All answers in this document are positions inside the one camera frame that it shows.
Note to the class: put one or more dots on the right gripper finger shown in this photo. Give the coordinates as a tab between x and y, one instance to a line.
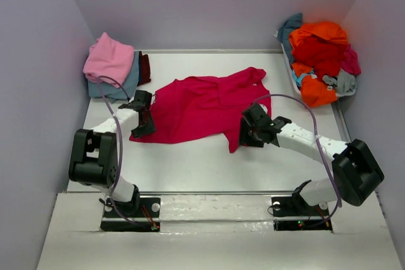
244	136
252	142

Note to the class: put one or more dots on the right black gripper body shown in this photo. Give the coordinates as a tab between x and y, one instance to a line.
255	129

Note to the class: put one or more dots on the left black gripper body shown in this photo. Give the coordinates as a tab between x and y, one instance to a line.
143	124

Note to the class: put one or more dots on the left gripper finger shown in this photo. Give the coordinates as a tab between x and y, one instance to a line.
149	125
139	132

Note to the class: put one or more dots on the magenta t shirt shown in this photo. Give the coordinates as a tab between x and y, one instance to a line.
198	107
350	63

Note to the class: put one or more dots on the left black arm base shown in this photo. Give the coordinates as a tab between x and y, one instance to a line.
146	219

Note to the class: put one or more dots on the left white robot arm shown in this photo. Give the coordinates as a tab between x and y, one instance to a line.
97	154

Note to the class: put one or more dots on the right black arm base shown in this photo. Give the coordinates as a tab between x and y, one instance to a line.
286	217

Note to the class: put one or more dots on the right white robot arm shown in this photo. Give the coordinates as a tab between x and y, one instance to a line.
354	172

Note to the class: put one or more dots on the light blue folded t shirt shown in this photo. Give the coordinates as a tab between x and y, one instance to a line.
112	93

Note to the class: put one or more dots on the dark red folded t shirt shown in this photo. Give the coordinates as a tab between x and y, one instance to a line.
144	69

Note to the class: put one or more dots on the pink folded t shirt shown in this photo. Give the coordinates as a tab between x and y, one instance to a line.
109	60

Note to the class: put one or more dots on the orange t shirt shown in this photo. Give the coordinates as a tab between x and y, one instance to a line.
314	91

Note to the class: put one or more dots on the grey t shirt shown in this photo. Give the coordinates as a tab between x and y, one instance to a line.
344	83

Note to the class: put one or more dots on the teal blue t shirt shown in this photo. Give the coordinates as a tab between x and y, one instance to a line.
292	23

